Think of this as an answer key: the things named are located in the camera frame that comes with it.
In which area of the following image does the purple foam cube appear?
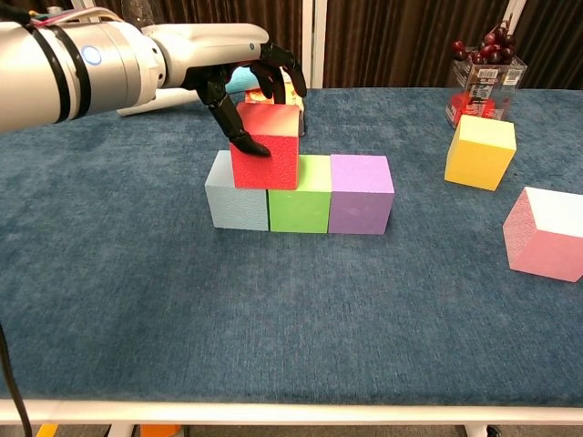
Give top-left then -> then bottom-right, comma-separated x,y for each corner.
327,153 -> 394,236

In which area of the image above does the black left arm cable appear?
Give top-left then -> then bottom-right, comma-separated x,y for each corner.
0,322 -> 36,437

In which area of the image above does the red foam cube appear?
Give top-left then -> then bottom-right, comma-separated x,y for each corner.
230,102 -> 302,191

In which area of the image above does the yellow foam cube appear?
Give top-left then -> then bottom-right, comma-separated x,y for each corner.
444,114 -> 518,192

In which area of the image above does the green foam cube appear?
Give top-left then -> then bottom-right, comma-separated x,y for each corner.
266,154 -> 332,234

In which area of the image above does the white table frame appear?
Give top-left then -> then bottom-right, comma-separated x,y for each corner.
0,399 -> 583,437

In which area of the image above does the clear plastic box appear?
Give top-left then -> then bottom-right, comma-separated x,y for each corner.
445,55 -> 528,131

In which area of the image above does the pink foam cube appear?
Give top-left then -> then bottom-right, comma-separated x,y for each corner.
502,186 -> 583,284

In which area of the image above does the brown pleated curtain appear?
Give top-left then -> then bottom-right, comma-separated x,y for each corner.
0,0 -> 583,104

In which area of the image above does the orange object under table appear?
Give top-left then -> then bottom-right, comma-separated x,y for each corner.
139,422 -> 182,437

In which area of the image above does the white partition frame post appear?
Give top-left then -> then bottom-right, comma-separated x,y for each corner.
302,0 -> 327,90
499,0 -> 529,36

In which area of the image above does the orange blue snack box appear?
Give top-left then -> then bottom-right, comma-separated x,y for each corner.
244,72 -> 307,137

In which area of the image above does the light blue foam cube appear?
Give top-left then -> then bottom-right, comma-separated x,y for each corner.
204,149 -> 270,231

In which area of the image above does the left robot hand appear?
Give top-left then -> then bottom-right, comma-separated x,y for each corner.
140,22 -> 308,158

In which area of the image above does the red packet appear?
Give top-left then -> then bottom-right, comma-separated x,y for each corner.
445,90 -> 498,127

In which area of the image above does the blue table cloth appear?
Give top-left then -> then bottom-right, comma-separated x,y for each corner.
0,85 -> 583,408

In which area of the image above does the bunch of red grapes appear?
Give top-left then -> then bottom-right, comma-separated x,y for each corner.
451,20 -> 518,66

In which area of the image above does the white roll blue band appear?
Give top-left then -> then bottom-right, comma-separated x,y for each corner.
116,67 -> 259,117

